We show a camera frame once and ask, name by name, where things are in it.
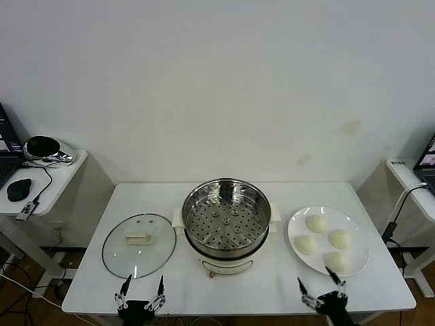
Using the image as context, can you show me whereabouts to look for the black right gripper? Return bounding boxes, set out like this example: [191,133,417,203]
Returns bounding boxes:
[296,266,354,326]

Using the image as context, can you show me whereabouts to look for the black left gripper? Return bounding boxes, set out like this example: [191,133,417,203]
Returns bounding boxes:
[114,273,167,326]

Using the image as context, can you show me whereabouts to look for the white steamed baozi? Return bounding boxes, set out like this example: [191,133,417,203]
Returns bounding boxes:
[324,251,350,274]
[305,215,328,235]
[328,229,353,251]
[294,234,317,255]

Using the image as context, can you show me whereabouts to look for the round glass pot lid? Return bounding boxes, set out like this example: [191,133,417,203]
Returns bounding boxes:
[101,213,177,280]

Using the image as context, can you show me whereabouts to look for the perforated steel steamer basket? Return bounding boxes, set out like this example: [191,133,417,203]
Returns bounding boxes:
[172,177,283,254]

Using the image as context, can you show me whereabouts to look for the white oval plate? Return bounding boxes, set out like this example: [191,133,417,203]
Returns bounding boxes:
[287,206,371,276]

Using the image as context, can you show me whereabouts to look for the black power adapter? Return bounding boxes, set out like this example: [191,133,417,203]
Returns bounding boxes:
[381,222,398,242]

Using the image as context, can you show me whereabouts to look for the cream electric cooking pot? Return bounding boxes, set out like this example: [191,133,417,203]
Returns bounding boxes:
[183,220,273,280]

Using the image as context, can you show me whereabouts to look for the white side table with mouse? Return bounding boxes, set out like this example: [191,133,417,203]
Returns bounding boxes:
[0,148,88,289]

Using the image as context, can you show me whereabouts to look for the white side table with sticker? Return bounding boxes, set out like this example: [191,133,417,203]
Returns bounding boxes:
[385,158,435,300]

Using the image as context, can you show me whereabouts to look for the small grey usb hub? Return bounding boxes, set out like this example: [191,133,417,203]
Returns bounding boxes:
[15,200,38,221]

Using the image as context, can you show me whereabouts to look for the black computer mouse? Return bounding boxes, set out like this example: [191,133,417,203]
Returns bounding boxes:
[6,178,33,202]

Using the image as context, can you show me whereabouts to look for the black laptop with pink screen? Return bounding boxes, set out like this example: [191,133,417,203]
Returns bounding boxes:
[413,132,435,196]

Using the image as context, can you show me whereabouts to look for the chrome and black headset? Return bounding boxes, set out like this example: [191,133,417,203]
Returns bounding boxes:
[22,134,75,164]

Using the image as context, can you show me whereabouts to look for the black laptop with dark screen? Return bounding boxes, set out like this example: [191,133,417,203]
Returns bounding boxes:
[0,101,25,191]

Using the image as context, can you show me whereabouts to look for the white cables under table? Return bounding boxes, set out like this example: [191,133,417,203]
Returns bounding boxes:
[149,315,225,326]

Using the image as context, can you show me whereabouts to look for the white laptop cable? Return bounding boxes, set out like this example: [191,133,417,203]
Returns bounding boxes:
[394,182,428,225]

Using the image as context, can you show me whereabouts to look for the white floor cable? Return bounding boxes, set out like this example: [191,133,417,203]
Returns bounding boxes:
[0,273,65,310]

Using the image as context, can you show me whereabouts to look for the black floor cable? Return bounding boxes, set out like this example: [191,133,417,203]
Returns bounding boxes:
[0,253,47,316]

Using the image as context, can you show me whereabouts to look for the thin black usb cable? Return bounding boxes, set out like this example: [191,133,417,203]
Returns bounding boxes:
[20,162,54,204]

